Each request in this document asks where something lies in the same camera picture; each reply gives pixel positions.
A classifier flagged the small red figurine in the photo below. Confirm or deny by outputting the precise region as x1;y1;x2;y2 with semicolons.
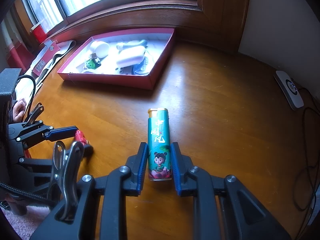
74;129;94;157

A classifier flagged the green cartoon lighter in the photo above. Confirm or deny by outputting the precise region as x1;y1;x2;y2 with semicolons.
148;108;172;181

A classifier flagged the white earbuds case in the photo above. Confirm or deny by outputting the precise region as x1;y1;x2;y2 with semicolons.
116;46;146;68

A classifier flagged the green cartoon keychain figure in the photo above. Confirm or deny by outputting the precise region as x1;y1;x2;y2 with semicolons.
84;53;101;69

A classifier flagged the person's hand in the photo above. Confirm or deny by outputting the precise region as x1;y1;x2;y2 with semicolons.
12;99;27;123

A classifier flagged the metal clip right wrist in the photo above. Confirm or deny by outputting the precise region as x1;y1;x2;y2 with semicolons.
47;141;84;221

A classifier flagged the metal clip wrist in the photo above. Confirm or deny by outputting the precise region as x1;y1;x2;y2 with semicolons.
23;102;44;127
47;141;84;221

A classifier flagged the metal clip left wrist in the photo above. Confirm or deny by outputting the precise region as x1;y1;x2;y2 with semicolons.
23;102;44;127

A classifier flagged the grey cloth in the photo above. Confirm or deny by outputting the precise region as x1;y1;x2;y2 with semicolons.
15;40;76;102

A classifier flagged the red booklet package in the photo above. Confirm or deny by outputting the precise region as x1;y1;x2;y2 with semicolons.
30;38;60;77

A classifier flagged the grey perforated plastic block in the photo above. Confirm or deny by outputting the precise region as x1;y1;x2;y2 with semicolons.
115;66;134;75

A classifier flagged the white jar orange label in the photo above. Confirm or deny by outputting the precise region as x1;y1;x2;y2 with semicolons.
90;40;110;58

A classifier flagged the clear round plastic lid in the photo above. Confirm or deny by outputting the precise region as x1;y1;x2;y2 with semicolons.
132;56;149;76

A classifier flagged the pink shallow cardboard box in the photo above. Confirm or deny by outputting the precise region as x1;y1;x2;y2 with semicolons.
58;28;175;90

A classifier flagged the blue curved plastic hook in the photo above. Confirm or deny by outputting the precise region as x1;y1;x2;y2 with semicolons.
116;40;148;51

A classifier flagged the red container on sill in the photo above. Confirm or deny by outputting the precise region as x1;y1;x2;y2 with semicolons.
30;22;47;44

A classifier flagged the white router device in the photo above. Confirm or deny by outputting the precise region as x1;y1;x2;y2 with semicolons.
274;70;304;110

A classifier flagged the black braided cable right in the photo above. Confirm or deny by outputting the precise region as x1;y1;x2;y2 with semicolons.
0;181;56;207

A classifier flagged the black braided cable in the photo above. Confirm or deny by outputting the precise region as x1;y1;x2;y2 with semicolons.
15;74;37;120
0;181;56;207

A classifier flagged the black braided cable left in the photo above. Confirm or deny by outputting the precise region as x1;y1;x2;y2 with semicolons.
15;74;37;120

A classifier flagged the wooden window frame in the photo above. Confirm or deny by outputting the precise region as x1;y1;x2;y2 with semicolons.
15;0;252;53

